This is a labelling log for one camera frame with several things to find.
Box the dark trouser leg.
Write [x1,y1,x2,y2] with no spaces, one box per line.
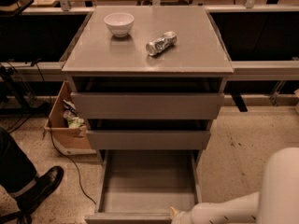
[0,128,37,199]

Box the crushed silver can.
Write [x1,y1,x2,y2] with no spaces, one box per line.
[146,31,177,56]

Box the black floor cable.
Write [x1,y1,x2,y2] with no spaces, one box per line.
[31,59,97,205]

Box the crumpled trash in box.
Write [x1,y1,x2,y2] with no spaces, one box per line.
[63,100,84,128]

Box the grey bottom drawer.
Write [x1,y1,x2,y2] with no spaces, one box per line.
[85,150,201,224]

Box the grey drawer cabinet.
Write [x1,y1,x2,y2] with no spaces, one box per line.
[63,6,234,157]

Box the grey top drawer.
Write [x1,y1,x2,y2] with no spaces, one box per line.
[69,76,225,119]

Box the cardboard box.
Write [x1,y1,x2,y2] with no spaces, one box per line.
[45,82,91,153]

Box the grey drawer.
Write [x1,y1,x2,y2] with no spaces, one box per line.
[69,76,225,119]
[87,119,211,150]
[85,150,201,224]

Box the white bowl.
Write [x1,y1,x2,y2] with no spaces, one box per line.
[104,12,135,37]

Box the grey middle drawer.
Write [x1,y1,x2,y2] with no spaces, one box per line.
[87,119,211,150]

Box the black leather shoe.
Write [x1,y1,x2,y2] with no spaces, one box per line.
[14,166,64,212]

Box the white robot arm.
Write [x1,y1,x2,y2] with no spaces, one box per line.
[171,147,299,224]

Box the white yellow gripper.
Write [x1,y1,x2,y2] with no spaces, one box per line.
[170,207,192,224]

